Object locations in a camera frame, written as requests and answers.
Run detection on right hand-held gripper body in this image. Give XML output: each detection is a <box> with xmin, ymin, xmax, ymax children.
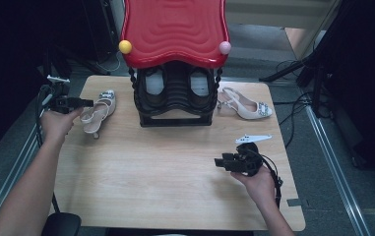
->
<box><xmin>222</xmin><ymin>133</ymin><xmax>274</xmax><ymax>178</ymax></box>

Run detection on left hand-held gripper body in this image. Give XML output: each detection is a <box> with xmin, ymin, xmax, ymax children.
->
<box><xmin>38</xmin><ymin>74</ymin><xmax>80</xmax><ymax>115</ymax></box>

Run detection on white heeled sandal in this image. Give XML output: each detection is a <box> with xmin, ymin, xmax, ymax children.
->
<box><xmin>217</xmin><ymin>87</ymin><xmax>274</xmax><ymax>121</ymax></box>
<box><xmin>79</xmin><ymin>89</ymin><xmax>117</xmax><ymax>140</ymax></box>

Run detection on black leather shoe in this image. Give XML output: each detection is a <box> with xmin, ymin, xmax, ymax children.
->
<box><xmin>187</xmin><ymin>64</ymin><xmax>217</xmax><ymax>111</ymax></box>
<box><xmin>140</xmin><ymin>64</ymin><xmax>168</xmax><ymax>111</ymax></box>

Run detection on red and black shoe rack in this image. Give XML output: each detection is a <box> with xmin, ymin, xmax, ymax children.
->
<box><xmin>119</xmin><ymin>0</ymin><xmax>232</xmax><ymax>128</ymax></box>

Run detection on person's left hand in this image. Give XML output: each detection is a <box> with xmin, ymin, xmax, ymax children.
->
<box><xmin>38</xmin><ymin>106</ymin><xmax>85</xmax><ymax>146</ymax></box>

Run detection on person's right hand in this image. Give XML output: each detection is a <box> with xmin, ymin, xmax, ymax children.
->
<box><xmin>229</xmin><ymin>164</ymin><xmax>277</xmax><ymax>211</ymax></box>

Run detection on black curtain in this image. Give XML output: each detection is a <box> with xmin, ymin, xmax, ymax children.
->
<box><xmin>0</xmin><ymin>0</ymin><xmax>50</xmax><ymax>160</ymax></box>
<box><xmin>319</xmin><ymin>0</ymin><xmax>375</xmax><ymax>185</ymax></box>

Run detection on yellow ball knob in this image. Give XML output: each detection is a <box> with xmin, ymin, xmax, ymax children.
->
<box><xmin>118</xmin><ymin>39</ymin><xmax>134</xmax><ymax>55</ymax></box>

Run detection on black equipment case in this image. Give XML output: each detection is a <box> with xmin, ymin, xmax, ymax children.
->
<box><xmin>81</xmin><ymin>0</ymin><xmax>121</xmax><ymax>63</ymax></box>

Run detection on pink ball knob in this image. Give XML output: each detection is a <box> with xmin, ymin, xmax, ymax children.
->
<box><xmin>219</xmin><ymin>40</ymin><xmax>232</xmax><ymax>56</ymax></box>

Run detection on black stool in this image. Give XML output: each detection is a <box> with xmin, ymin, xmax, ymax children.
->
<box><xmin>41</xmin><ymin>211</ymin><xmax>83</xmax><ymax>236</ymax></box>

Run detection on right hand-held gripper cable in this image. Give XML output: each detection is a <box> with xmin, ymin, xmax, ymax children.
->
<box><xmin>253</xmin><ymin>148</ymin><xmax>284</xmax><ymax>209</ymax></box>

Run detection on hand-held gripper cable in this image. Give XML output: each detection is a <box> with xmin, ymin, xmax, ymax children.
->
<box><xmin>34</xmin><ymin>83</ymin><xmax>61</xmax><ymax>214</ymax></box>
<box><xmin>253</xmin><ymin>148</ymin><xmax>284</xmax><ymax>209</ymax></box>

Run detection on left hand-held gripper cable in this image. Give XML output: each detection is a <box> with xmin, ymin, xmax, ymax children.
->
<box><xmin>34</xmin><ymin>83</ymin><xmax>61</xmax><ymax>214</ymax></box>

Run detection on black floor cables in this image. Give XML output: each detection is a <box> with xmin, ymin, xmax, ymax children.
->
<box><xmin>273</xmin><ymin>58</ymin><xmax>314</xmax><ymax>148</ymax></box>

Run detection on metal floor rail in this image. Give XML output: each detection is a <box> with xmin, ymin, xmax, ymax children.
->
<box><xmin>304</xmin><ymin>104</ymin><xmax>373</xmax><ymax>236</ymax></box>
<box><xmin>0</xmin><ymin>77</ymin><xmax>65</xmax><ymax>236</ymax></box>

